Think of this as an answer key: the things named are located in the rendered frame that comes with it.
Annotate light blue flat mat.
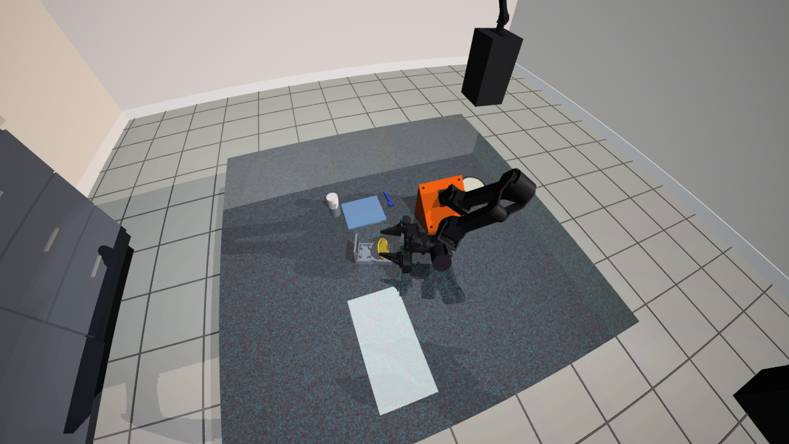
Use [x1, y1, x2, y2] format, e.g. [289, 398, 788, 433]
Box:
[341, 195, 386, 230]

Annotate yellow plate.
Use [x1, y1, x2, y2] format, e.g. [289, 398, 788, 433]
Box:
[377, 238, 389, 254]

